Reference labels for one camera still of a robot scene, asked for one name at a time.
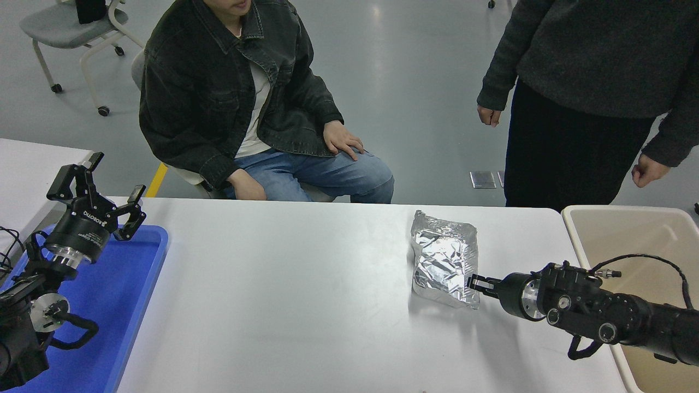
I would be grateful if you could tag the large pale beige bin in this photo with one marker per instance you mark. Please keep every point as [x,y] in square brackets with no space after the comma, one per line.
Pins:
[628,234]

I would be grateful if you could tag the seated person's left hand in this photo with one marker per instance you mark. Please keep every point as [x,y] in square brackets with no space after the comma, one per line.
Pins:
[344,141]

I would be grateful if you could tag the standing person's right hand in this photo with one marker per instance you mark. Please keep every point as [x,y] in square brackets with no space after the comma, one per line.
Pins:
[490,115]

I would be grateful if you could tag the blue plastic tray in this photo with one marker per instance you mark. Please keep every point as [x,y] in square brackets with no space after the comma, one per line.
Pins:
[109,295]

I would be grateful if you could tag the seated person's right hand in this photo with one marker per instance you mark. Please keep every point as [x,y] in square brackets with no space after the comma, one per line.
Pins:
[246,188]

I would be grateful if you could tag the pale chair under seated person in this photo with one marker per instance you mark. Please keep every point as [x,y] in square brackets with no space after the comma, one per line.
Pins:
[136,71]

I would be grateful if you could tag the seated person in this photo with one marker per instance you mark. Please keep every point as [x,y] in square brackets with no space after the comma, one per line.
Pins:
[207,93]

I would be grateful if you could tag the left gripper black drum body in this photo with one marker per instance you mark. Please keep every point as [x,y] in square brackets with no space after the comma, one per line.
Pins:
[82,229]

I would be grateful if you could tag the black bag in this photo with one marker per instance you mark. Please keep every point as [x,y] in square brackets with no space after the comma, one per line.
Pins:
[90,11]

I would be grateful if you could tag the standing person's left hand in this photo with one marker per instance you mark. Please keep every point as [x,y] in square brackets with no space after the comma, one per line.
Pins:
[650,172]

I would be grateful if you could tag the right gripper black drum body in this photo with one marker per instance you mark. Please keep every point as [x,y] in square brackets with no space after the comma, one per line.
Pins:
[512,295]

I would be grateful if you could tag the standing person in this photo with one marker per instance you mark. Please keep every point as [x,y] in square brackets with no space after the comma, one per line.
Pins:
[590,54]

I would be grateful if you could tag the metal floor socket plate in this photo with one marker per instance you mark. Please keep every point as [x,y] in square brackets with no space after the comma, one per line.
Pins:
[501,179]
[483,179]

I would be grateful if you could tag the grey wheeled chair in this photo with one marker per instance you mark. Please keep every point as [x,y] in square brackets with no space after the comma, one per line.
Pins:
[54,27]

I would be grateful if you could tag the silver foil tray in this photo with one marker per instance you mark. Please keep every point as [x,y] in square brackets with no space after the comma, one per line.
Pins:
[445,259]

